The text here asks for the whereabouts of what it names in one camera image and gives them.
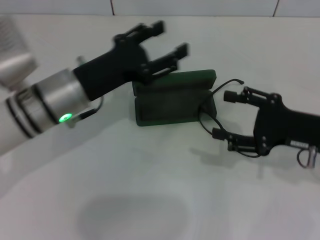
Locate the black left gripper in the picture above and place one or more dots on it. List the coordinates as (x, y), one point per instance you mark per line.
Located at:
(107, 70)

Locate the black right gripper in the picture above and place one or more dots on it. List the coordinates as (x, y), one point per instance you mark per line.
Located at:
(280, 125)

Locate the black glasses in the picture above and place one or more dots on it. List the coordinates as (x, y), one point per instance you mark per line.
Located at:
(240, 81)

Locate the green glasses case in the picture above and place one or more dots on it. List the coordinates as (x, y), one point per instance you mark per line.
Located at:
(170, 107)

